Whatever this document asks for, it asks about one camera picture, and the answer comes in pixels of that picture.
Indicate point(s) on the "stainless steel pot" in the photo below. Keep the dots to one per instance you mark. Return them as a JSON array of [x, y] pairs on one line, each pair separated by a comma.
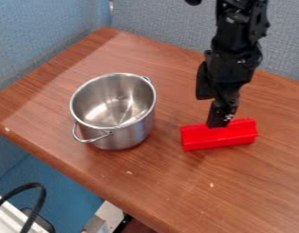
[[112, 108]]

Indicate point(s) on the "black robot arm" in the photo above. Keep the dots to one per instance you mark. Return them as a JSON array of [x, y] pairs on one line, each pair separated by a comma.
[[240, 25]]

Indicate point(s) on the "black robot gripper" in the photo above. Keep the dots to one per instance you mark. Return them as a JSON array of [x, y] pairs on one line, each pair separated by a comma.
[[221, 74]]

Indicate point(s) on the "red plastic block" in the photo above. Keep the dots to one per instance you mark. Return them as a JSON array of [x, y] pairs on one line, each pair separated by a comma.
[[199, 137]]

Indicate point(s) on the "white box with black base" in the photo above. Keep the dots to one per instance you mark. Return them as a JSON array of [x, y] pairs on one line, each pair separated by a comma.
[[13, 218]]

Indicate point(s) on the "grey table leg bracket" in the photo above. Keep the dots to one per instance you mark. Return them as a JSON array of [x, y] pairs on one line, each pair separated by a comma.
[[105, 219]]

